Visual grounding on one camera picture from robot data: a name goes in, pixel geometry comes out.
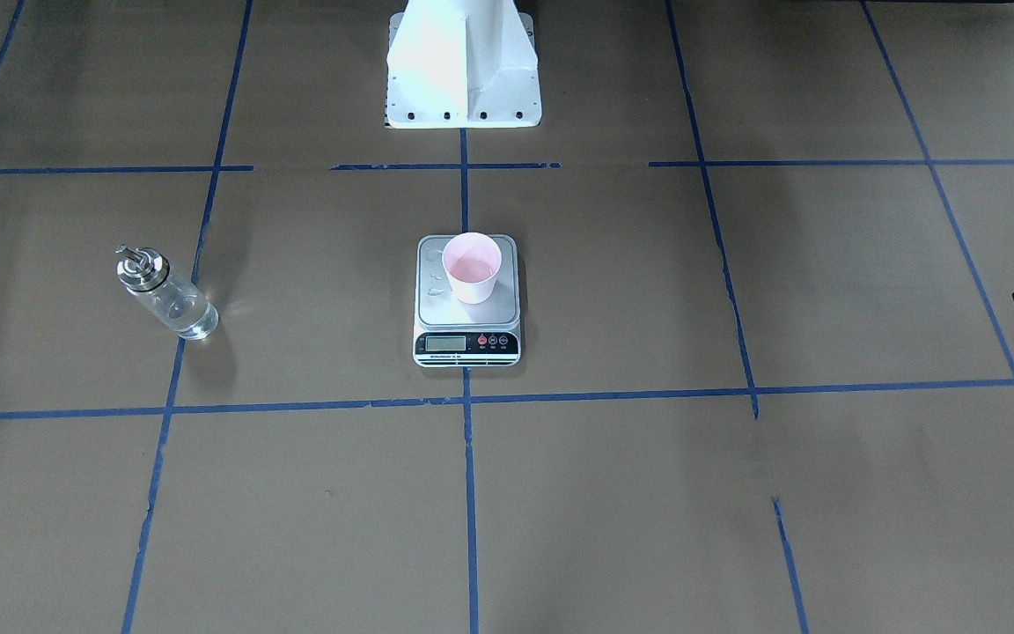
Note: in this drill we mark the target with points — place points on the pink plastic cup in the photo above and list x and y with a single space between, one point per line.
472 261

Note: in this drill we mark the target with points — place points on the clear glass sauce bottle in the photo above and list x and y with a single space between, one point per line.
172 298

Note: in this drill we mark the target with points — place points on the silver digital kitchen scale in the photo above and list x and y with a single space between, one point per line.
449 333

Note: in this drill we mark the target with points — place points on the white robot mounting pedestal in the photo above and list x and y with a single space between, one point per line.
462 65

